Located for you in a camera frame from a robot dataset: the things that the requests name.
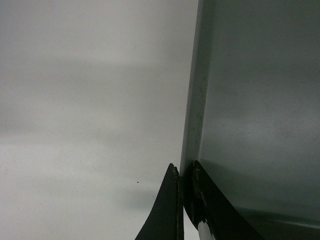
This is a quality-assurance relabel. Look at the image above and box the grey silver serving tray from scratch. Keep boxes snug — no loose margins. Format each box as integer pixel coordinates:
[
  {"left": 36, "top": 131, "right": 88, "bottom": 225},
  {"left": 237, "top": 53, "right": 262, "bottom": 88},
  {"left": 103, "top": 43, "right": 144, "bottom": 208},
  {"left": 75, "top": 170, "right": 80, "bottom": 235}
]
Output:
[{"left": 180, "top": 0, "right": 320, "bottom": 240}]

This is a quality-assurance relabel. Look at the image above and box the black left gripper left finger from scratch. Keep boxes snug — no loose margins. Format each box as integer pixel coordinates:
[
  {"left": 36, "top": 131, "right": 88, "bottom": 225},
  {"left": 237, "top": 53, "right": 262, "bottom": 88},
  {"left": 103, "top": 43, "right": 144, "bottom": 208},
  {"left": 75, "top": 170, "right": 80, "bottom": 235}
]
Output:
[{"left": 136, "top": 163, "right": 184, "bottom": 240}]

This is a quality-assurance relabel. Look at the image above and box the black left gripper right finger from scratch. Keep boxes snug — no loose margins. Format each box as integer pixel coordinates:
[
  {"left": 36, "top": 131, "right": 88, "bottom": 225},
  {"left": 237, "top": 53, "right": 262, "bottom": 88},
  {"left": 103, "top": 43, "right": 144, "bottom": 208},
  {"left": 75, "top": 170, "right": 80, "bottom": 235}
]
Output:
[{"left": 183, "top": 160, "right": 263, "bottom": 240}]

